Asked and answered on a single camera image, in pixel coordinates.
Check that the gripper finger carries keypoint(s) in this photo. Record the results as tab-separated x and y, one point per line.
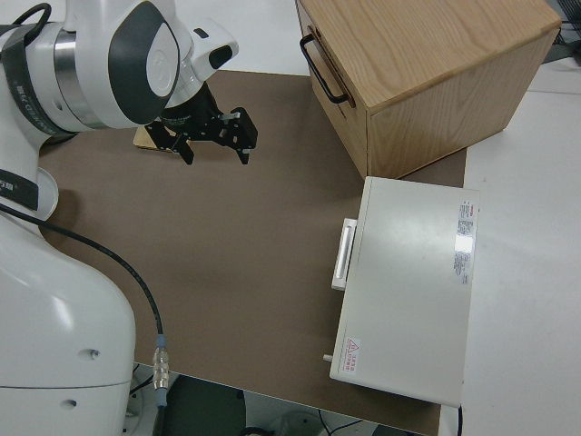
245	134
186	153

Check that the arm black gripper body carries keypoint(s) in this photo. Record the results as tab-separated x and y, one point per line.
199	125

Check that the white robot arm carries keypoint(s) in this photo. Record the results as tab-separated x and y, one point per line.
68	318

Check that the wooden mug rack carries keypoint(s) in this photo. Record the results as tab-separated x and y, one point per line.
141	138

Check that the brown table mat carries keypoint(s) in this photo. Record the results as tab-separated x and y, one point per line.
227	227

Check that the wooden drawer cabinet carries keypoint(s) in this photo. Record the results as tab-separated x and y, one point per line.
431	68

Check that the cream toaster oven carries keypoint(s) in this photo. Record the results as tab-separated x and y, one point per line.
408	290

